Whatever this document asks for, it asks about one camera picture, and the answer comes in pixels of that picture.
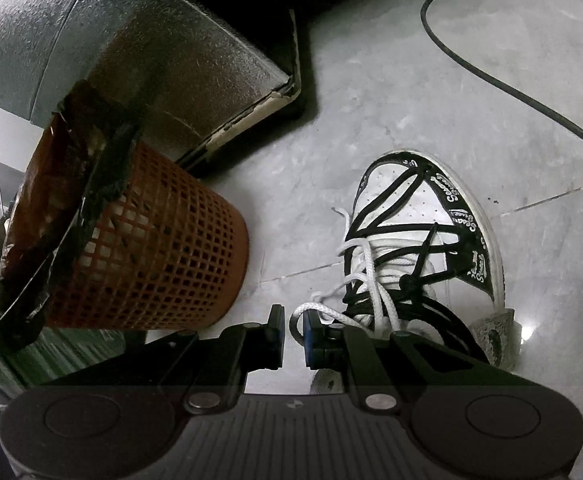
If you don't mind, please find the black shoelace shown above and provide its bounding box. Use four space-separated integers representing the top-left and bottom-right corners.
344 160 492 356

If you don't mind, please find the black floor cable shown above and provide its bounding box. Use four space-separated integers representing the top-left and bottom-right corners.
420 0 583 159

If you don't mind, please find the white shoelace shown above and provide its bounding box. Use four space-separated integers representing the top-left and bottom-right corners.
289 206 422 347

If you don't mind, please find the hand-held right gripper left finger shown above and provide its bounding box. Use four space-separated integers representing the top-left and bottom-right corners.
36 304 286 415

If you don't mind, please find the black bin liner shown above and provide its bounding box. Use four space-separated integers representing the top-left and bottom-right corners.
0 80 145 353

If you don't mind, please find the black and white sneaker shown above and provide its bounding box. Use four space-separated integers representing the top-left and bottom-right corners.
311 149 522 396

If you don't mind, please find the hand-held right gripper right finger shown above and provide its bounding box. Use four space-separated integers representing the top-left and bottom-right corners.
301 309 542 414

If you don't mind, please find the orange mesh waste basket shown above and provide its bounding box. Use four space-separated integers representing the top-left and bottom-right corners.
2 125 250 332

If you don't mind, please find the silver desk cabinet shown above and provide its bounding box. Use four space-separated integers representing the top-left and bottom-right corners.
0 0 303 167

